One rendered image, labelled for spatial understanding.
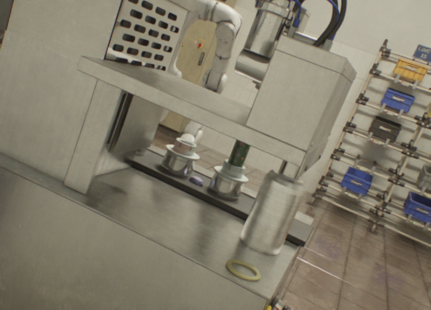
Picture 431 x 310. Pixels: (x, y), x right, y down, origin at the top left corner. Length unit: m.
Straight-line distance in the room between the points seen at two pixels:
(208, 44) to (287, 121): 5.76
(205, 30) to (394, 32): 2.19
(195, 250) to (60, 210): 0.20
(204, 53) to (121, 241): 5.68
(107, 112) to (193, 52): 5.66
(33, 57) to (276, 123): 0.40
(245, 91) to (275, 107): 5.96
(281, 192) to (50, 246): 0.35
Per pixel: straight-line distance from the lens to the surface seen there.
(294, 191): 0.80
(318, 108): 0.61
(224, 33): 2.20
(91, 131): 0.78
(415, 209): 5.89
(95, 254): 0.77
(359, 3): 6.49
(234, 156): 0.98
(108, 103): 0.76
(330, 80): 0.61
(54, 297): 0.82
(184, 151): 1.01
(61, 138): 0.81
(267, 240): 0.81
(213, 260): 0.72
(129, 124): 0.89
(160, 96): 0.66
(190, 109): 0.64
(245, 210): 0.95
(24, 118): 0.85
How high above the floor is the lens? 1.30
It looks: 12 degrees down
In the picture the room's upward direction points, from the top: 21 degrees clockwise
